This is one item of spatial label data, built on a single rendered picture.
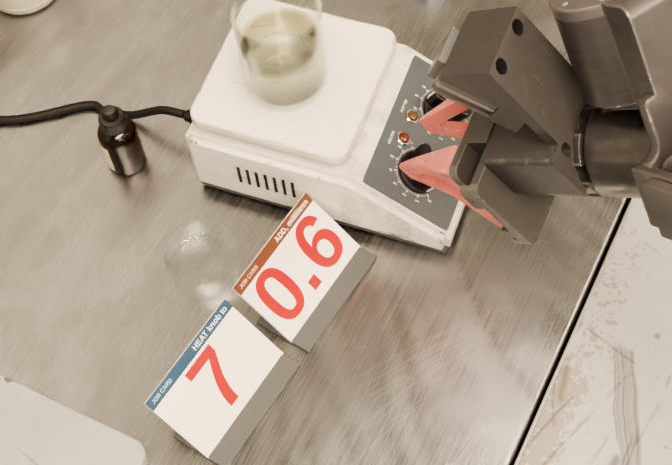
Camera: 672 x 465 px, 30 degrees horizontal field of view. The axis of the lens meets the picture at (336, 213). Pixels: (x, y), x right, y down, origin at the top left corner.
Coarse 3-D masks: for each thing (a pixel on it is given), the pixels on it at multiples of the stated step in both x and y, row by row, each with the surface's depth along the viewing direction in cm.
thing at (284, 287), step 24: (312, 216) 90; (288, 240) 89; (312, 240) 90; (336, 240) 91; (288, 264) 89; (312, 264) 90; (336, 264) 91; (264, 288) 88; (288, 288) 88; (312, 288) 89; (288, 312) 88
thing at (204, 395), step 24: (216, 336) 85; (240, 336) 86; (192, 360) 84; (216, 360) 85; (240, 360) 86; (264, 360) 87; (192, 384) 84; (216, 384) 85; (240, 384) 86; (168, 408) 83; (192, 408) 84; (216, 408) 85; (192, 432) 84
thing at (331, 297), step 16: (320, 208) 90; (336, 224) 91; (352, 240) 92; (256, 256) 88; (352, 256) 91; (368, 256) 91; (336, 272) 91; (352, 272) 91; (320, 288) 90; (336, 288) 90; (352, 288) 90; (256, 304) 87; (320, 304) 90; (336, 304) 89; (272, 320) 88; (304, 320) 89; (320, 320) 89; (288, 336) 88; (304, 336) 88; (320, 336) 88
